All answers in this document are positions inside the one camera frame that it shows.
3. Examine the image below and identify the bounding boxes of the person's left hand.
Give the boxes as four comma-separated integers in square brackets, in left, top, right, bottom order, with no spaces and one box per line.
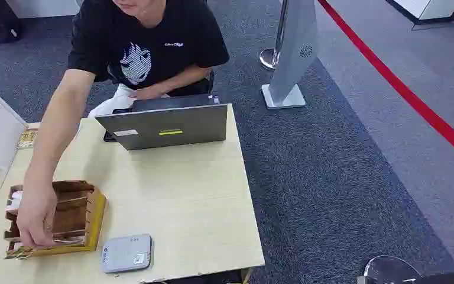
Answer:
[134,84,170,101]

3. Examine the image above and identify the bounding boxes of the person's right hand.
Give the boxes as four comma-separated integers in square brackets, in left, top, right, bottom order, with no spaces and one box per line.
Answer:
[16,187,59,249]

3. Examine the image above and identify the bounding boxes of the white pink card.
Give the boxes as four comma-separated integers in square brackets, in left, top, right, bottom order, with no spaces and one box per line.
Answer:
[6,190,24,211]

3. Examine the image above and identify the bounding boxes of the grey laptop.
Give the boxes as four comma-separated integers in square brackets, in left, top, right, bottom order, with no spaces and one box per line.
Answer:
[95,93,229,151]

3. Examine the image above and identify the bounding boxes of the wooden card box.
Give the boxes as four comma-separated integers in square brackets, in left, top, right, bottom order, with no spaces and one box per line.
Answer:
[2,179,107,260]

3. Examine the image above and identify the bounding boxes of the person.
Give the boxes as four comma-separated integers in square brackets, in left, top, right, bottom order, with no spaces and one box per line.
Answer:
[17,0,231,249]

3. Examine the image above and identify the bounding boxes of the yellow printed label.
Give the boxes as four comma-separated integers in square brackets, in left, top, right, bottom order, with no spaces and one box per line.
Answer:
[17,128,39,150]

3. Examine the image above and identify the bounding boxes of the grey card reader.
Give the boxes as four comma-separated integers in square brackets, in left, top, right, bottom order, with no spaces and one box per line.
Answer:
[100,234,155,275]

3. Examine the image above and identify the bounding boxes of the white cabinet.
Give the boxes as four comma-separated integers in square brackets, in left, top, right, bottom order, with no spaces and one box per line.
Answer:
[5,0,82,19]

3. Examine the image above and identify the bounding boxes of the grey standing kiosk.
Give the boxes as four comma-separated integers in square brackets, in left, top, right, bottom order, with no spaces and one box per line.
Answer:
[261,0,319,110]

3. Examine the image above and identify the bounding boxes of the red barrier belt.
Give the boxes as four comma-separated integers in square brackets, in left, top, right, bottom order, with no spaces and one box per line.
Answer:
[317,0,454,169]

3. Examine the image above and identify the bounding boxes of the white counter with dark base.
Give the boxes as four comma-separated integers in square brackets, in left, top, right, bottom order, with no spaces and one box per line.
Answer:
[385,0,454,31]

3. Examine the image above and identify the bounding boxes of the round clear stand base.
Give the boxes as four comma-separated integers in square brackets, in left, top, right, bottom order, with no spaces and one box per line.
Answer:
[362,255,423,284]

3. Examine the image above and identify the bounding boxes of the dark panel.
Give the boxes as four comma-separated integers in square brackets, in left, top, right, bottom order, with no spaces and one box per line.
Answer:
[401,267,454,284]

